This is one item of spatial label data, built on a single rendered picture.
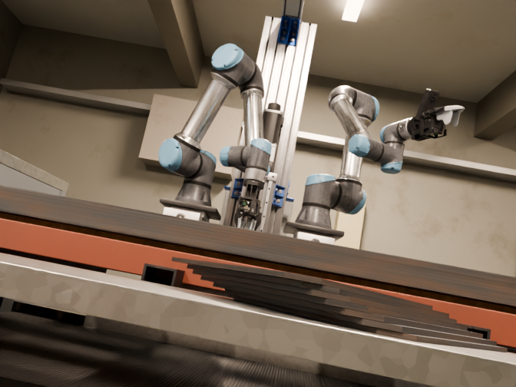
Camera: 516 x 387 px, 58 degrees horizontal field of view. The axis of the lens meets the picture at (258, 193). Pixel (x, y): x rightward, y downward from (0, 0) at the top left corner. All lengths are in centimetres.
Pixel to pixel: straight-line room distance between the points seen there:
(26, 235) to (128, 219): 17
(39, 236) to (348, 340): 57
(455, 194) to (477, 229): 42
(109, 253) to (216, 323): 40
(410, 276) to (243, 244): 26
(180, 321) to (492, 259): 508
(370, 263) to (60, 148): 494
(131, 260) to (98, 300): 34
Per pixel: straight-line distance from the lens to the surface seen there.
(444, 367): 43
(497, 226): 547
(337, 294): 44
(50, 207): 84
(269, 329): 41
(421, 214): 518
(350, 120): 183
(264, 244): 73
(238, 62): 179
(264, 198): 195
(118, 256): 78
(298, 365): 153
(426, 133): 168
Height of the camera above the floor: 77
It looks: 11 degrees up
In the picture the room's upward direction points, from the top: 11 degrees clockwise
